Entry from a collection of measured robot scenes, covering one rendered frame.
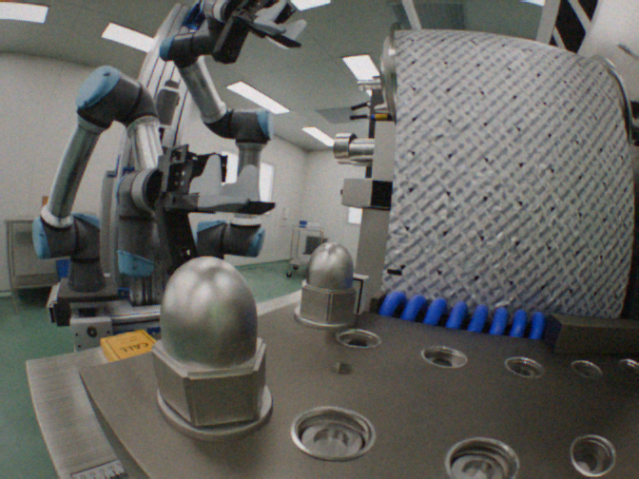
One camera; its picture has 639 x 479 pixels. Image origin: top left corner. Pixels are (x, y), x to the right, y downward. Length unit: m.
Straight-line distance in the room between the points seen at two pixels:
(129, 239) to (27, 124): 3.31
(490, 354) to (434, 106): 0.18
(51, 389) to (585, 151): 0.53
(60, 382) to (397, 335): 0.33
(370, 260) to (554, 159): 0.22
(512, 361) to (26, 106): 3.86
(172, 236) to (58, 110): 3.47
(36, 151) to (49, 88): 0.77
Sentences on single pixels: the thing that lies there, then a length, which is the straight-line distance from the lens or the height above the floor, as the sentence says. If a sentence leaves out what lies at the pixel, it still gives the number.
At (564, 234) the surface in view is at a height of 1.10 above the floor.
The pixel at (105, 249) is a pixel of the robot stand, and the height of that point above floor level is 0.87.
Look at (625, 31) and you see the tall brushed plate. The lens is 0.44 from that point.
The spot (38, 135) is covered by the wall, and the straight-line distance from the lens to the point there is 3.67.
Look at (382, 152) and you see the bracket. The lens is 0.30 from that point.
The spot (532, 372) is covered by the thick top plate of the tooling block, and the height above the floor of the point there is 1.03.
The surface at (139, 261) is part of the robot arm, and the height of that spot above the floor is 0.99.
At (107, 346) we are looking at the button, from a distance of 0.35.
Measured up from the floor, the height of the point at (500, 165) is 1.14.
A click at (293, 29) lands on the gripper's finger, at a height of 1.39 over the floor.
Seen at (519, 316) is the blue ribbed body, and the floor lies 1.04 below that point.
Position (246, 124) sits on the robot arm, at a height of 1.38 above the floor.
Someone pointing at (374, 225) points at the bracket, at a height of 1.09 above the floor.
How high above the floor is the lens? 1.09
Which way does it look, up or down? 4 degrees down
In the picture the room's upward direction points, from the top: 6 degrees clockwise
